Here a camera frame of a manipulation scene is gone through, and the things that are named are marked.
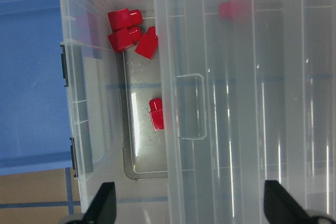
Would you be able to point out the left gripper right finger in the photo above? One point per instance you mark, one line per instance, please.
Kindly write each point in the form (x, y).
(280, 206)

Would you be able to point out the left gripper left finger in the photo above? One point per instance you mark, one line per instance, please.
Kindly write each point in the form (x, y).
(103, 208)

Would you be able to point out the red block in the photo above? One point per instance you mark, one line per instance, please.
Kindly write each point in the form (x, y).
(124, 18)
(148, 44)
(237, 10)
(156, 114)
(125, 38)

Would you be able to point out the clear plastic box lid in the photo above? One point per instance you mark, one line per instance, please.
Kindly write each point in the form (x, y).
(245, 102)

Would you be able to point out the clear plastic storage box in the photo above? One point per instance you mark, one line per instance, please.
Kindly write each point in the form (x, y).
(108, 99)

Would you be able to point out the black box latch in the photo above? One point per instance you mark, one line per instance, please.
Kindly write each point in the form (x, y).
(68, 108)

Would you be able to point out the red block in box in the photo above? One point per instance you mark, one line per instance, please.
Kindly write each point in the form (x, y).
(148, 44)
(124, 18)
(125, 38)

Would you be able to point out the blue plastic tray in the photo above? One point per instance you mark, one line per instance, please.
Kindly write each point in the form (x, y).
(35, 130)

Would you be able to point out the red block under lid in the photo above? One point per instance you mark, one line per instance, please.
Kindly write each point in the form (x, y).
(237, 10)

